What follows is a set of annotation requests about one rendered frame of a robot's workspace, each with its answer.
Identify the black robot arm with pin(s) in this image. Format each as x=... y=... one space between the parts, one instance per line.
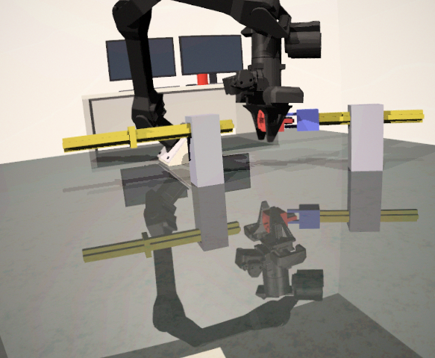
x=133 y=17

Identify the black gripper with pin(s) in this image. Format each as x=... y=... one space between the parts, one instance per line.
x=274 y=100

